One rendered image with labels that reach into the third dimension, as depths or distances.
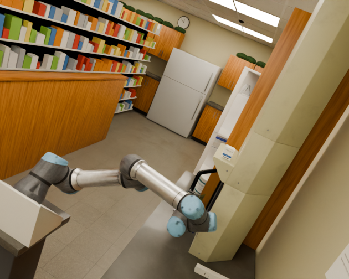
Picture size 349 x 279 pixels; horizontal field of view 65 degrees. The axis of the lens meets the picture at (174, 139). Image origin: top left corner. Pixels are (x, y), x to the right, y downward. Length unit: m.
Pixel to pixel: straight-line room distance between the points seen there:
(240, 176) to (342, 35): 0.75
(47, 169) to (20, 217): 0.24
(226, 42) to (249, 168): 5.75
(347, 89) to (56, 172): 1.55
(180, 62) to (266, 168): 5.23
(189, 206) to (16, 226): 0.76
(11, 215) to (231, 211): 1.01
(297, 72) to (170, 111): 5.39
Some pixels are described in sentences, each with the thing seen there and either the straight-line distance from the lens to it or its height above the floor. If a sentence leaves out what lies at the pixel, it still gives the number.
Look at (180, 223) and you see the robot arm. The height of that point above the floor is 1.33.
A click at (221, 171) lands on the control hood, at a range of 1.40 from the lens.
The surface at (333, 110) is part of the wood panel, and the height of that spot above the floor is 1.94.
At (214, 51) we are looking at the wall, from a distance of 6.99.
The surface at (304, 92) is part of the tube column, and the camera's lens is 1.34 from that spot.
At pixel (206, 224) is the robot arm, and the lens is 1.09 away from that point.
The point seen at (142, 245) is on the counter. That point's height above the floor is 0.94.
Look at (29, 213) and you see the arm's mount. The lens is 1.29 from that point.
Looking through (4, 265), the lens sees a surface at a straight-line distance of 1.61.
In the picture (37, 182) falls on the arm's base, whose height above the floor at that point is 1.13.
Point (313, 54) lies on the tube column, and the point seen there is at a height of 2.11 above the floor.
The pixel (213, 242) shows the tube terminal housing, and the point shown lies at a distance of 1.59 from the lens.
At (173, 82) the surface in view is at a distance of 6.49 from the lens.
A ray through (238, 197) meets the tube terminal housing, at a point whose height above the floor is 1.38.
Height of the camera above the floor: 1.94
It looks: 18 degrees down
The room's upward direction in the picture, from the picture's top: 24 degrees clockwise
